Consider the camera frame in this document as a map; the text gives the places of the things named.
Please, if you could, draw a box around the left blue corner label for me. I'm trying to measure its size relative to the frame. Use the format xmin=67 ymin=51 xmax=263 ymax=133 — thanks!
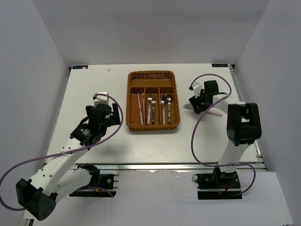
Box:
xmin=71 ymin=65 xmax=88 ymax=70

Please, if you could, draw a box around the orange chopstick long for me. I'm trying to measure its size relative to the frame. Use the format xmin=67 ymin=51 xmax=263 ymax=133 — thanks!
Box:
xmin=136 ymin=93 xmax=145 ymax=123

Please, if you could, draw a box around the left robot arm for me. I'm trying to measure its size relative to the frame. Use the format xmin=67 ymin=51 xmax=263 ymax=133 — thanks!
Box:
xmin=16 ymin=103 xmax=120 ymax=221

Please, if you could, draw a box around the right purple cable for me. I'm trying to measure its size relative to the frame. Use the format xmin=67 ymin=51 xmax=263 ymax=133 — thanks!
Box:
xmin=190 ymin=73 xmax=257 ymax=195

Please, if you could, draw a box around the pink-handled spoon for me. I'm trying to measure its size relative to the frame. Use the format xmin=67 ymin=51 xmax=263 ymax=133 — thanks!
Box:
xmin=160 ymin=95 xmax=166 ymax=125

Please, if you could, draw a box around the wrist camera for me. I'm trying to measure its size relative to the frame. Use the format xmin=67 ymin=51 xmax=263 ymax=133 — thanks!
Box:
xmin=189 ymin=82 xmax=203 ymax=98
xmin=93 ymin=91 xmax=109 ymax=107

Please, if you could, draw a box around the pink-handled fork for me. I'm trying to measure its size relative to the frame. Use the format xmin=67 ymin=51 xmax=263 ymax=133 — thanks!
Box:
xmin=147 ymin=96 xmax=152 ymax=125

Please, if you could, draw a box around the dark-handled steel spoon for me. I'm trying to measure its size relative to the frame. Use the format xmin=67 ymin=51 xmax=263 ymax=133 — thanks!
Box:
xmin=166 ymin=94 xmax=173 ymax=124

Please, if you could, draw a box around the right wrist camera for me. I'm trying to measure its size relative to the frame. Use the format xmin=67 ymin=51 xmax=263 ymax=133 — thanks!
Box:
xmin=189 ymin=82 xmax=203 ymax=98

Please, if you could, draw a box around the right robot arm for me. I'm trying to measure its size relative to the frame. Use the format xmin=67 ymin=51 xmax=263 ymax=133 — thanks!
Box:
xmin=189 ymin=80 xmax=262 ymax=188

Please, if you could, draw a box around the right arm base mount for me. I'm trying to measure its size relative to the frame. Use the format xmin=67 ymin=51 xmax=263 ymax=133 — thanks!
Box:
xmin=192 ymin=172 xmax=242 ymax=200

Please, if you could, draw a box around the blue corner label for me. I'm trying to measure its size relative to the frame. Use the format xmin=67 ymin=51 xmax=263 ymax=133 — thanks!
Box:
xmin=211 ymin=63 xmax=228 ymax=67
xmin=71 ymin=65 xmax=88 ymax=70

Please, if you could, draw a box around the wicker cutlery tray basket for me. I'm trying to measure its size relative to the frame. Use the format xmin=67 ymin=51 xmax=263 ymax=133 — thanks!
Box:
xmin=126 ymin=71 xmax=181 ymax=132

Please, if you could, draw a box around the dark-handled fork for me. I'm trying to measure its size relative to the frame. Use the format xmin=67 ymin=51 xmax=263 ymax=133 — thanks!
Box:
xmin=151 ymin=100 xmax=156 ymax=124

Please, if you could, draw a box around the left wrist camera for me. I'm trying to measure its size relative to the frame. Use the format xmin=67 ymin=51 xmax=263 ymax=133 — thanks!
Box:
xmin=93 ymin=91 xmax=109 ymax=107

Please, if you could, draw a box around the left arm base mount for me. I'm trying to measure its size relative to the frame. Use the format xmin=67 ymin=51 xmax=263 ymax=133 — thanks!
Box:
xmin=69 ymin=163 xmax=119 ymax=198

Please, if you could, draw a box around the right blue corner label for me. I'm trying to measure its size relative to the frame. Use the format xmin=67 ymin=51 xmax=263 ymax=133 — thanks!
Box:
xmin=211 ymin=63 xmax=228 ymax=67

